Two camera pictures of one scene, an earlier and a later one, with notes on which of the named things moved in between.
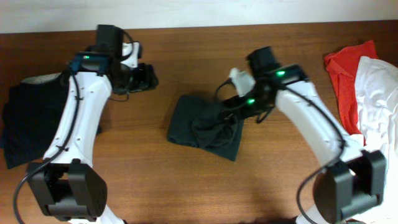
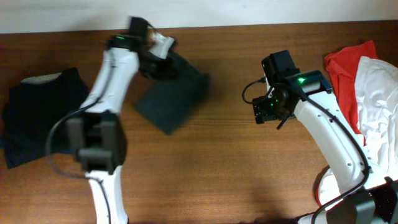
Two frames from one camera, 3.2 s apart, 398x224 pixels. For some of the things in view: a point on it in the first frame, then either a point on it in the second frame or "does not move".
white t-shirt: x=377 y=95 does not move
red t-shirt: x=342 y=63 does not move
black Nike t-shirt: x=200 y=122 to x=170 y=101
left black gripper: x=148 y=76 to x=174 y=71
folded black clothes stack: x=32 y=112 does not move
